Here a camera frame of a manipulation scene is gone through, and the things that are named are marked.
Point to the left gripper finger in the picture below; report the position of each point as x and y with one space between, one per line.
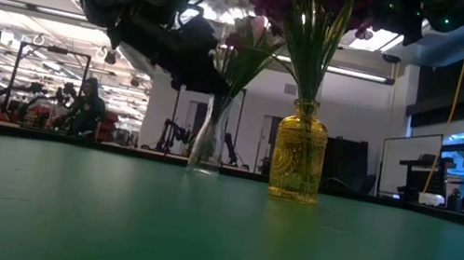
201 87

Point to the yellow glass vase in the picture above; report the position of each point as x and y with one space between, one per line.
298 160

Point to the clear glass vase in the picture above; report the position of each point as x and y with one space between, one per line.
208 145

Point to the person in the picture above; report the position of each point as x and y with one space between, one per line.
86 110

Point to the whiteboard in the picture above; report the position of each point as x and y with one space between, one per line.
411 160

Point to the black cabinet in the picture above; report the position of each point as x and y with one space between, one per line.
345 158

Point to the green table mat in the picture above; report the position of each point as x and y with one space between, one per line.
103 222

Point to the small white box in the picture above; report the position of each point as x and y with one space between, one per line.
432 199

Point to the black gantry frame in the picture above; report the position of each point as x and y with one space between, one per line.
175 111

